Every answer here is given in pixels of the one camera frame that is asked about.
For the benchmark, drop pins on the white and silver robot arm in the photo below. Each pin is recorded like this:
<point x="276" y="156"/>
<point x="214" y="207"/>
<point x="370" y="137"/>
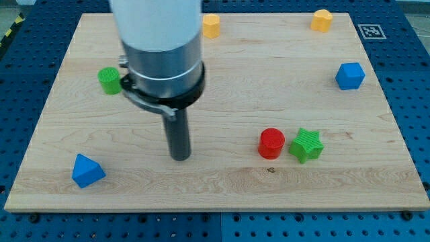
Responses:
<point x="161" y="39"/>

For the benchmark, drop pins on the blue triangle block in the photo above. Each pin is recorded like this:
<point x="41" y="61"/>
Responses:
<point x="86" y="171"/>

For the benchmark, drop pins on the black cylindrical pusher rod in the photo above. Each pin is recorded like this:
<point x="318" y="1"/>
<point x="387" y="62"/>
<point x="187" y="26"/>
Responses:
<point x="177" y="133"/>

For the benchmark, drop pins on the black clamp with metal lever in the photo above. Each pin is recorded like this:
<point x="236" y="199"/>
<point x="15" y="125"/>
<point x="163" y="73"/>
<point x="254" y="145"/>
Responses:
<point x="188" y="97"/>

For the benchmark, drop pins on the red cylinder block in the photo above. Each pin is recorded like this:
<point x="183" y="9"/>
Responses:
<point x="271" y="143"/>

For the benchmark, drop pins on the light wooden board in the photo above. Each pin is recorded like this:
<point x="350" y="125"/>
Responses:
<point x="263" y="71"/>

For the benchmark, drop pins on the green star block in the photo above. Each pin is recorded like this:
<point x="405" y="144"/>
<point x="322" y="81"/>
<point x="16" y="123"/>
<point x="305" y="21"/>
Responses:
<point x="306" y="145"/>

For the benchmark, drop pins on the yellow hexagon block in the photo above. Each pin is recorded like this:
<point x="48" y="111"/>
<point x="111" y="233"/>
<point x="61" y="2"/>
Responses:
<point x="211" y="25"/>

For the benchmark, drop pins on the green cylinder block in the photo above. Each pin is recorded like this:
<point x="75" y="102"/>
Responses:
<point x="109" y="79"/>

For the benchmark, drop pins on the blue hexagon block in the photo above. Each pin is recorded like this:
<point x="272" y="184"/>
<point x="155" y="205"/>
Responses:
<point x="350" y="76"/>

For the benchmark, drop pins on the yellow heart block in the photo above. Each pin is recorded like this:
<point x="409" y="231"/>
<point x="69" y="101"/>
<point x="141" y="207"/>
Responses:
<point x="321" y="20"/>

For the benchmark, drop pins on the white fiducial marker tag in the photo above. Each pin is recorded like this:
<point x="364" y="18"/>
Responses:
<point x="371" y="32"/>

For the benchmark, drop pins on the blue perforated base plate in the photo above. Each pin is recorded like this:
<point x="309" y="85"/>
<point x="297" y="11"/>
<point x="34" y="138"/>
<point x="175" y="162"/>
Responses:
<point x="31" y="63"/>

